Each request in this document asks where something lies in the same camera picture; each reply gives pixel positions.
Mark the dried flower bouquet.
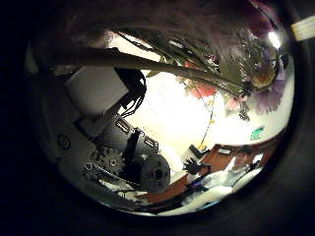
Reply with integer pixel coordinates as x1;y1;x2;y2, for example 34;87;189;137
35;0;291;151

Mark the seated person in white shirt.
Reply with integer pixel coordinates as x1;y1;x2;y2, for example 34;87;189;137
225;146;262;185

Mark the ceiling lamp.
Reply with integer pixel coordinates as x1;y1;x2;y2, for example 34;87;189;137
267;30;283;50

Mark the white tape strip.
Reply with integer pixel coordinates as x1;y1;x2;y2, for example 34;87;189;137
290;15;315;42

